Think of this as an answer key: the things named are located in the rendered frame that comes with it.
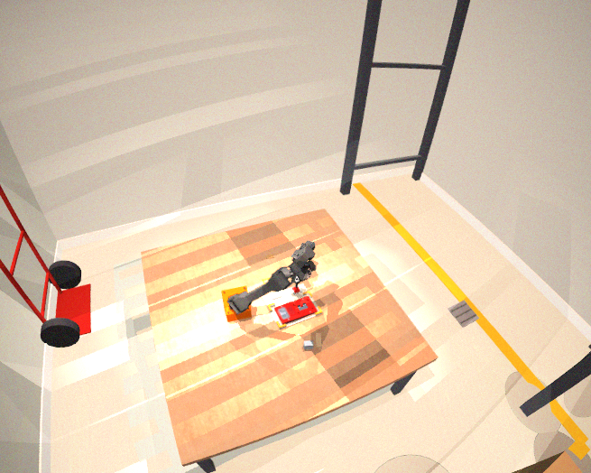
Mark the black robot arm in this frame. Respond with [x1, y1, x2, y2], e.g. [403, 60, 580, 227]
[227, 240, 316, 315]

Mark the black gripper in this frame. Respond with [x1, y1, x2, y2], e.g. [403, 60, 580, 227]
[281, 260, 317, 279]

